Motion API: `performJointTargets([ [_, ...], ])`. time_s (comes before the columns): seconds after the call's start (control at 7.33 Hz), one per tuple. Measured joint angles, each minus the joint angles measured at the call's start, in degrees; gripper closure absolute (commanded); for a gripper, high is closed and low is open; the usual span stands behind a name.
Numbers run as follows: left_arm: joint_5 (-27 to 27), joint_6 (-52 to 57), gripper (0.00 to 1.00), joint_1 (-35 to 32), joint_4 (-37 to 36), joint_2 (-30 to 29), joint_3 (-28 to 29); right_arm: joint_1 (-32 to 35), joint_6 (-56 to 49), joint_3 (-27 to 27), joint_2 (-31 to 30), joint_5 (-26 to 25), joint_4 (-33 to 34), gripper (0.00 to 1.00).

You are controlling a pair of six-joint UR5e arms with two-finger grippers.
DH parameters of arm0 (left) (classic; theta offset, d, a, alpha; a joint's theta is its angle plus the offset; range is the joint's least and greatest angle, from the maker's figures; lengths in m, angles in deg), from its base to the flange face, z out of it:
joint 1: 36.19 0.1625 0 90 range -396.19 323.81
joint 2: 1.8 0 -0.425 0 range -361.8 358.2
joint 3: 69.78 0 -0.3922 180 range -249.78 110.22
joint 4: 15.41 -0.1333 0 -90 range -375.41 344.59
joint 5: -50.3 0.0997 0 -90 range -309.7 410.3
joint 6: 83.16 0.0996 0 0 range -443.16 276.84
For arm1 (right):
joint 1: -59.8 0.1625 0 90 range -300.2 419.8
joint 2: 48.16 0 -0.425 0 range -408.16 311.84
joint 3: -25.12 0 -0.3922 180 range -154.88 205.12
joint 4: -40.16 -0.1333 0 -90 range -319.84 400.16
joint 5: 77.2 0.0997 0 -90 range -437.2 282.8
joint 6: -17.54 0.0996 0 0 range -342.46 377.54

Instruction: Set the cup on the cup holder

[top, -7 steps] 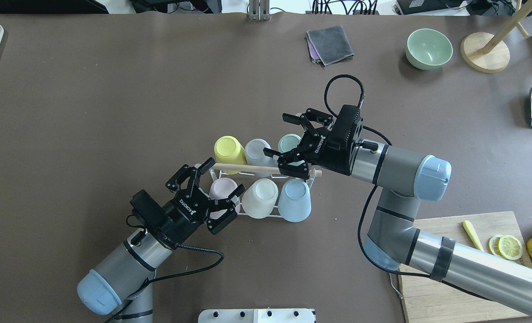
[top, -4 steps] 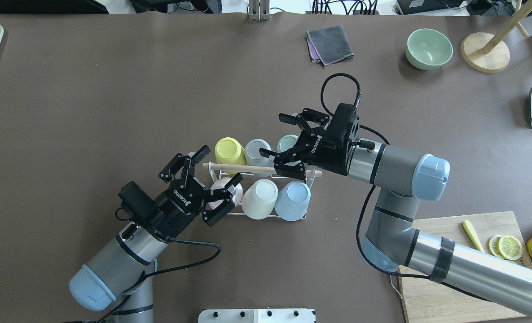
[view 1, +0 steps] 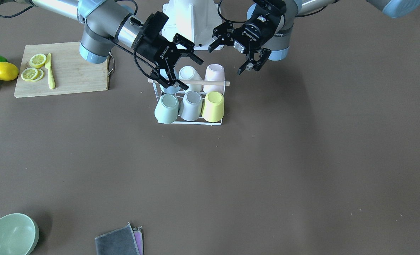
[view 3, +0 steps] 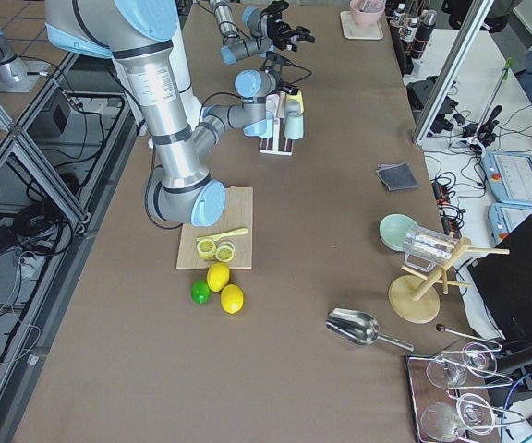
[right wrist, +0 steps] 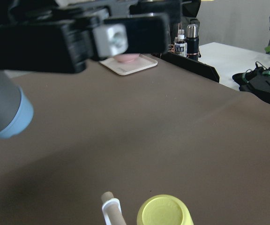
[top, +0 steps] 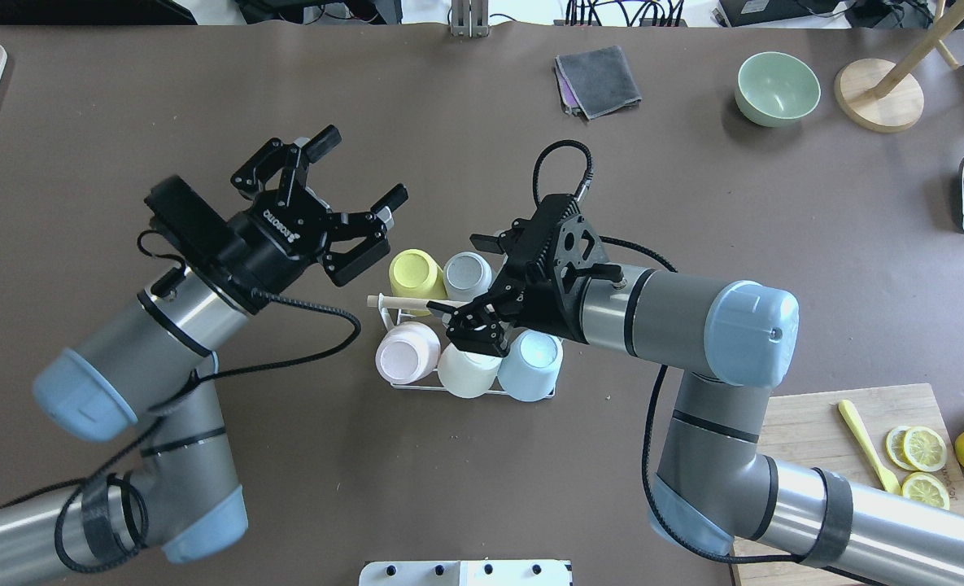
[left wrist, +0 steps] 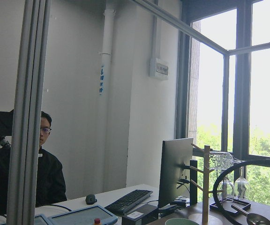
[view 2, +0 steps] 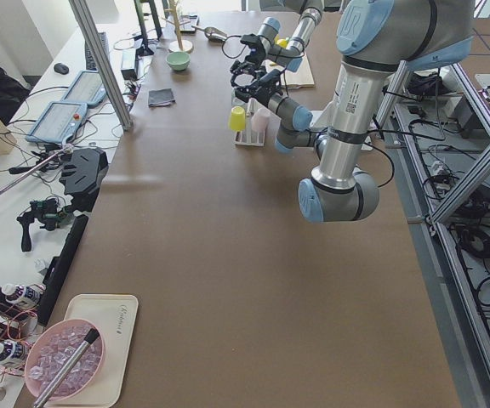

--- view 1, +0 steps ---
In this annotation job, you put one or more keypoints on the grey folded cloth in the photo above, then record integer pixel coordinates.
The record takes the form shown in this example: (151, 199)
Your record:
(127, 240)

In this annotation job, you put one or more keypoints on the yellow plastic knife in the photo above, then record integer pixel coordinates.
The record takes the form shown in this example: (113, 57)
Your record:
(48, 66)

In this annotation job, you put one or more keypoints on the pink cup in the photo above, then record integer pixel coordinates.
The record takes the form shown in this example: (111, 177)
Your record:
(214, 72)

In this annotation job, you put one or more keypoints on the white cup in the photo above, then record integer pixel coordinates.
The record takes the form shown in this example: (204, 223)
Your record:
(190, 73)

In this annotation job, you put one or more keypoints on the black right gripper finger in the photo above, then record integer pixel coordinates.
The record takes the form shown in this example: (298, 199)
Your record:
(185, 48)
(166, 77)

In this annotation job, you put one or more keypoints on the yellow lemon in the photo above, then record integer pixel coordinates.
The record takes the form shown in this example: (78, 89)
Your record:
(8, 71)

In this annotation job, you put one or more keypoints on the wooden cutting board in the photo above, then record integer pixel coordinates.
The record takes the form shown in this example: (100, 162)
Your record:
(72, 74)

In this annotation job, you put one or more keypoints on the yellow cup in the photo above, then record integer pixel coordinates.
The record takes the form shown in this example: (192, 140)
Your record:
(213, 107)

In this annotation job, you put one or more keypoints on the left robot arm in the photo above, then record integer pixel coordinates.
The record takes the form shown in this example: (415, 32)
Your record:
(279, 44)

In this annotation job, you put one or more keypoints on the green bowl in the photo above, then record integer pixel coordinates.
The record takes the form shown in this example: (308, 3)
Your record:
(19, 234)

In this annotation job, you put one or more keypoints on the lemon slice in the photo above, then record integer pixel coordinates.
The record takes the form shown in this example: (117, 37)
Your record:
(32, 74)
(37, 60)

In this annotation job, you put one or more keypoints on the mint green cup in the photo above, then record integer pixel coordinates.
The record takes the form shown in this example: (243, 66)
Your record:
(167, 109)

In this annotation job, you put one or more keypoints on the grey cup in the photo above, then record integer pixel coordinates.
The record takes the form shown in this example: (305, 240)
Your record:
(191, 105)

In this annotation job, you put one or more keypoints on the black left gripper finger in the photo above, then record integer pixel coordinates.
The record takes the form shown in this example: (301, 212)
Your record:
(222, 35)
(252, 64)

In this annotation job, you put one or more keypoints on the white wire cup holder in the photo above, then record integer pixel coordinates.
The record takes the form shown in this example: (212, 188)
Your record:
(180, 94)

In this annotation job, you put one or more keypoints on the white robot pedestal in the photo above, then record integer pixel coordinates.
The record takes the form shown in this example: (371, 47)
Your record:
(193, 19)

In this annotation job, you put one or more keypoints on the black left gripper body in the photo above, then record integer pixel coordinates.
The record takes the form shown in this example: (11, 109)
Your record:
(251, 33)

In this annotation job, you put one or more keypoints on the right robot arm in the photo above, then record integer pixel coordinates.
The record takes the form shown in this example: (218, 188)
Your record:
(107, 23)

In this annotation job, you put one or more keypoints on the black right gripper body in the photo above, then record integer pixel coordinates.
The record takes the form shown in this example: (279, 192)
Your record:
(155, 49)

